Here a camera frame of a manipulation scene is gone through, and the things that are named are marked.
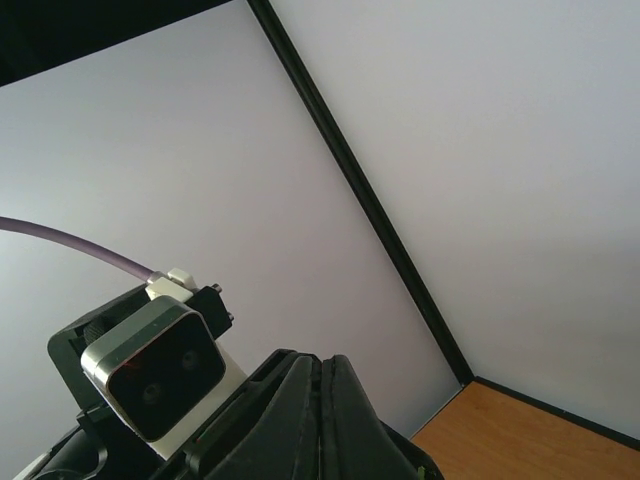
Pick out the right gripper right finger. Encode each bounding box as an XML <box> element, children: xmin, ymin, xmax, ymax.
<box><xmin>320</xmin><ymin>355</ymin><xmax>420</xmax><ymax>479</ymax></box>

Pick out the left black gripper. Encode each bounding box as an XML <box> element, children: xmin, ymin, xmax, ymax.
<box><xmin>9</xmin><ymin>282</ymin><xmax>281</xmax><ymax>480</ymax></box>

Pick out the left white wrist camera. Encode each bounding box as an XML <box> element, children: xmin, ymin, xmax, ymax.
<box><xmin>80</xmin><ymin>269</ymin><xmax>247</xmax><ymax>459</ymax></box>

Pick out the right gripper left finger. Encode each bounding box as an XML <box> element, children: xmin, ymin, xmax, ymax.
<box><xmin>205</xmin><ymin>355</ymin><xmax>321</xmax><ymax>479</ymax></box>

